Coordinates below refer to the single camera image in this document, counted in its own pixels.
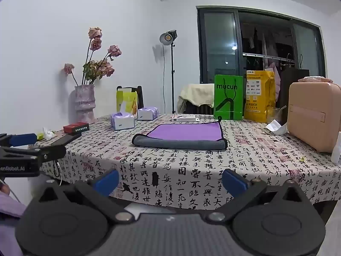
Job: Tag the white plastic bottle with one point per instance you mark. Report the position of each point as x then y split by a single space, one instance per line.
337 149

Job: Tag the yellow green bag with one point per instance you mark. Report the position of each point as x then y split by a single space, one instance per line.
125 101

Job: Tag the white paper receipt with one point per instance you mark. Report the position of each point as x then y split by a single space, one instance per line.
277 126

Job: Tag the black bag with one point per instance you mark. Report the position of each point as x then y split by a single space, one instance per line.
293 85

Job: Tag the hanging pink garment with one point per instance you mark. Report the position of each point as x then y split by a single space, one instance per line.
274 72

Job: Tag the purple and grey towel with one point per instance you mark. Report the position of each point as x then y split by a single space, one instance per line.
183 132

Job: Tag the crumpled white tissue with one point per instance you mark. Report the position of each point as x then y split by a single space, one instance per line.
48 134

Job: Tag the dark framed sliding window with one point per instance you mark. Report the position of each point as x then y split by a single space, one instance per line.
219 45

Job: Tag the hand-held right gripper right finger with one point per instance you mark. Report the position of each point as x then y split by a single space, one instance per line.
234 182

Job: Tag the purple tissue pack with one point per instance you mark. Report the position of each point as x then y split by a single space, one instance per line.
147 114
122 121

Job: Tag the flat white box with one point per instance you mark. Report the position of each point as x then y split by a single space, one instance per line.
183 117

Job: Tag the pink suitcase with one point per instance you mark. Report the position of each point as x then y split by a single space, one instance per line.
311 114

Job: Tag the dark wooden chair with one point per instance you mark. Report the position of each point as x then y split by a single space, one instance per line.
140 96

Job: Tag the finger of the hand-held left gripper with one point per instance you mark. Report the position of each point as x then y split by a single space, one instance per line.
22 139
66 140

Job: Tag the red and black box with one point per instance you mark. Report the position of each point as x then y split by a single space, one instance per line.
76 127

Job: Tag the dark slatted chair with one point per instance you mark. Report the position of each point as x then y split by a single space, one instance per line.
202 109

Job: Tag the clear glass cup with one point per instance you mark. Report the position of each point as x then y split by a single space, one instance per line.
274 116

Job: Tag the cream cloth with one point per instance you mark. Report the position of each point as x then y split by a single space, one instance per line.
195 93

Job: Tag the green paper bag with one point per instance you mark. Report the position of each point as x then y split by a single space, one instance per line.
228 96

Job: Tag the pink ceramic vase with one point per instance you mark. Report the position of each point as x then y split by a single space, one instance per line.
84 104

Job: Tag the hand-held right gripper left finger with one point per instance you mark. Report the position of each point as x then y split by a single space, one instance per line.
108 182

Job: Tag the calligraphy printed tablecloth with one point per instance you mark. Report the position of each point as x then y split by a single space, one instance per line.
186 165

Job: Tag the yellow plastic bag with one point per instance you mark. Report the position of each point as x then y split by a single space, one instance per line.
258 96

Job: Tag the pink cloth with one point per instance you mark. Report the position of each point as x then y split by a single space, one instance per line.
314 79

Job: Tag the studio light on stand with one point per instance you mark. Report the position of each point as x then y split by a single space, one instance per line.
168 37

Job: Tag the dried pink roses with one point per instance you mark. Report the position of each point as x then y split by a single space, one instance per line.
101 66

